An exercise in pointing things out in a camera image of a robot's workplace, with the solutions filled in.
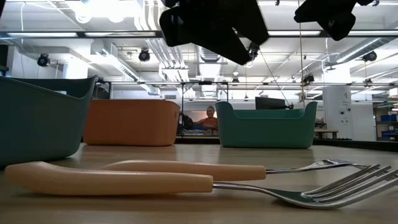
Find background black frame rig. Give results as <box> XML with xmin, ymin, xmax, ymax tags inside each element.
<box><xmin>179</xmin><ymin>80</ymin><xmax>230</xmax><ymax>138</ymax></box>

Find wooden bench table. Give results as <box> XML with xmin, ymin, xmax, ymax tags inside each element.
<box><xmin>313</xmin><ymin>129</ymin><xmax>340</xmax><ymax>140</ymax></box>

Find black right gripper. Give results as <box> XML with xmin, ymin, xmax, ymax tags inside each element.
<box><xmin>294</xmin><ymin>0</ymin><xmax>374</xmax><ymax>24</ymax></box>

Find dark teal plastic bin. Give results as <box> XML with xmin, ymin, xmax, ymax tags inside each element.
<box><xmin>0</xmin><ymin>73</ymin><xmax>99</xmax><ymax>169</ymax></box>

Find black overhead beam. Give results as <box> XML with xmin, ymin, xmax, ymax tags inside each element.
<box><xmin>0</xmin><ymin>30</ymin><xmax>398</xmax><ymax>39</ymax></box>

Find black monitor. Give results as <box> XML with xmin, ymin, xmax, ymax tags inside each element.
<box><xmin>254</xmin><ymin>96</ymin><xmax>295</xmax><ymax>111</ymax></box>

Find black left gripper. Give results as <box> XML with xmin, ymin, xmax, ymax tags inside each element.
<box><xmin>169</xmin><ymin>0</ymin><xmax>270</xmax><ymax>66</ymax></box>

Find black aluminium table frame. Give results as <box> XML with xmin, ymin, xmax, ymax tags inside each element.
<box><xmin>174</xmin><ymin>135</ymin><xmax>398</xmax><ymax>152</ymax></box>

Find orange plastic bin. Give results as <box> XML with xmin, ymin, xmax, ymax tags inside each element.
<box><xmin>82</xmin><ymin>99</ymin><xmax>181</xmax><ymax>147</ymax></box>

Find person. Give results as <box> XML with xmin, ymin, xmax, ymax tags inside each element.
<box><xmin>193</xmin><ymin>105</ymin><xmax>219</xmax><ymax>132</ymax></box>

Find orange-handled fork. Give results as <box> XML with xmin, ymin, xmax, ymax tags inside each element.
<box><xmin>4</xmin><ymin>161</ymin><xmax>398</xmax><ymax>210</ymax></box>
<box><xmin>101</xmin><ymin>159</ymin><xmax>371</xmax><ymax>182</ymax></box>

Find thin vertical cord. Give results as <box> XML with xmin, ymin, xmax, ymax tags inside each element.
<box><xmin>297</xmin><ymin>21</ymin><xmax>306</xmax><ymax>109</ymax></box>

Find green plastic bin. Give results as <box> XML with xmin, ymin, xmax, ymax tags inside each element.
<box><xmin>215</xmin><ymin>101</ymin><xmax>318</xmax><ymax>149</ymax></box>

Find shelf with blue bins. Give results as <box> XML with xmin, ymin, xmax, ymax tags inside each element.
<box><xmin>374</xmin><ymin>102</ymin><xmax>398</xmax><ymax>142</ymax></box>

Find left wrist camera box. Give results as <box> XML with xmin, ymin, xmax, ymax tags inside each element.
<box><xmin>159</xmin><ymin>6</ymin><xmax>189</xmax><ymax>48</ymax></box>

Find ribbed silver air duct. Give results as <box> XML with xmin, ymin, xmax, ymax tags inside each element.
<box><xmin>197</xmin><ymin>43</ymin><xmax>229</xmax><ymax>65</ymax></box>

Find white pillar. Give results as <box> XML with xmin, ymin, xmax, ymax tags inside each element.
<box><xmin>322</xmin><ymin>85</ymin><xmax>354</xmax><ymax>141</ymax></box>

